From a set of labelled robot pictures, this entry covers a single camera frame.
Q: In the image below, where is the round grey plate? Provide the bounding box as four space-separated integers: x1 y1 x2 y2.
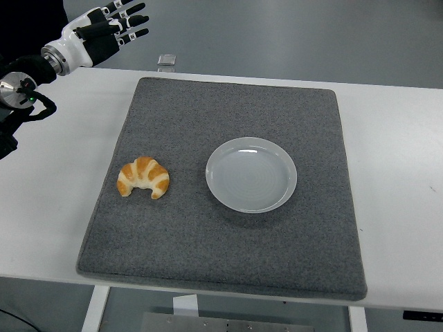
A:
205 136 298 214

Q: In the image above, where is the grey felt mat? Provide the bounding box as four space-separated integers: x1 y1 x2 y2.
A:
75 76 368 302

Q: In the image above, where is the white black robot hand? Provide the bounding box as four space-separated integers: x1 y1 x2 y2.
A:
43 0 150 68

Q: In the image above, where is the person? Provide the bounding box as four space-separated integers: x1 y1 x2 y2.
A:
0 0 69 59

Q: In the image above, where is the black table control panel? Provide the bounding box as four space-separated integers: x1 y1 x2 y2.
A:
403 310 443 321

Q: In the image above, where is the golden brown croissant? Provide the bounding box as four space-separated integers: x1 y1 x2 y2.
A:
116 156 171 201

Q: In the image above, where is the white table leg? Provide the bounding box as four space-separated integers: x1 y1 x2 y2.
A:
348 306 368 332
81 286 111 332

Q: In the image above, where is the thin black floor cable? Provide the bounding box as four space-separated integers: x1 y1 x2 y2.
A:
0 306 32 332

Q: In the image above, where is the grey metal plate with screws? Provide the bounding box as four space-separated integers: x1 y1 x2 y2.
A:
141 312 321 332

